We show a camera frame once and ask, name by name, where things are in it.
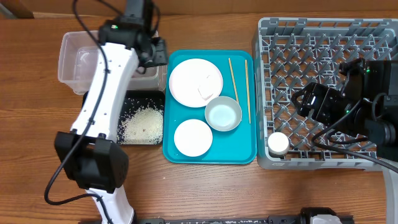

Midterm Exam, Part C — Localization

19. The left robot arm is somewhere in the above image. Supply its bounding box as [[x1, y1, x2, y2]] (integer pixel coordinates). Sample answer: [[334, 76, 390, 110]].
[[44, 0, 168, 223]]

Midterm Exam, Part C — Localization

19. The teal serving tray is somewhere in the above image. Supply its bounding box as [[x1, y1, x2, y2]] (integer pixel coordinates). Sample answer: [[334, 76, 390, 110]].
[[163, 50, 257, 165]]

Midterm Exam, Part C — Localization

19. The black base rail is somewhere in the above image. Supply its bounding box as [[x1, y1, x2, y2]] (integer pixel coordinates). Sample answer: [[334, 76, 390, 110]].
[[135, 207, 355, 224]]

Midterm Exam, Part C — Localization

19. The left wooden chopstick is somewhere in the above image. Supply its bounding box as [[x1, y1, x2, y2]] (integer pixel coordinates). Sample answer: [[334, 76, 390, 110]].
[[228, 58, 239, 103]]

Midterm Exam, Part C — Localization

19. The white rice pile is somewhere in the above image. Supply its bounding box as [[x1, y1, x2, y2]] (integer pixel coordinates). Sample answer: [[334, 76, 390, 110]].
[[118, 98, 164, 145]]

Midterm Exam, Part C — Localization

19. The right wooden chopstick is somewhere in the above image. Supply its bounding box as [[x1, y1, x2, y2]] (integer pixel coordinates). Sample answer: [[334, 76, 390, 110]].
[[245, 59, 251, 124]]

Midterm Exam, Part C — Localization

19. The wooden chopstick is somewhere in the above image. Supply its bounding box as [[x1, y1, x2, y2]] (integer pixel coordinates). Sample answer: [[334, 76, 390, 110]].
[[228, 58, 239, 103], [245, 59, 251, 124]]

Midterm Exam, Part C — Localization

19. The white cup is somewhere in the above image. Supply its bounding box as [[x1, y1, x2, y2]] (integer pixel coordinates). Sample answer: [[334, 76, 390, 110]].
[[267, 132, 290, 157]]

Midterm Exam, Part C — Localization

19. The white napkin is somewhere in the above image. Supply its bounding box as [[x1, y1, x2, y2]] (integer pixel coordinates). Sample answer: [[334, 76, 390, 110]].
[[198, 75, 216, 100]]

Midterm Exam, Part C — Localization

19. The clear plastic bin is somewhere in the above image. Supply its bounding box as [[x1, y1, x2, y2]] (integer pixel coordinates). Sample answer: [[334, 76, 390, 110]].
[[58, 31, 167, 95]]

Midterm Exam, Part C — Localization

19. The black plastic tray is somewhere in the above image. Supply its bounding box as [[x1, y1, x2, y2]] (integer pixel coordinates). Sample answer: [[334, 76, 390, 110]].
[[81, 90, 165, 146]]

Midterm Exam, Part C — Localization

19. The grey bowl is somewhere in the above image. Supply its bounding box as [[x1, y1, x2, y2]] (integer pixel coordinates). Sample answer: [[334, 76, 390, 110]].
[[205, 96, 243, 132]]

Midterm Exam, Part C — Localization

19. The large white plate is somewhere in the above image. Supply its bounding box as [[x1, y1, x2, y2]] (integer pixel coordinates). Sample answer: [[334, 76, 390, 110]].
[[169, 58, 223, 108]]

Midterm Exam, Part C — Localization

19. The grey dishwasher rack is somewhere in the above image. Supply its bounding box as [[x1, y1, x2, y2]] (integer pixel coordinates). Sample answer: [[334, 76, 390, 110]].
[[252, 17, 397, 171]]

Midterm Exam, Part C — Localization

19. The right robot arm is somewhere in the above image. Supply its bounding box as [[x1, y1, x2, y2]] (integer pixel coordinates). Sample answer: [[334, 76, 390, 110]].
[[291, 58, 397, 223]]

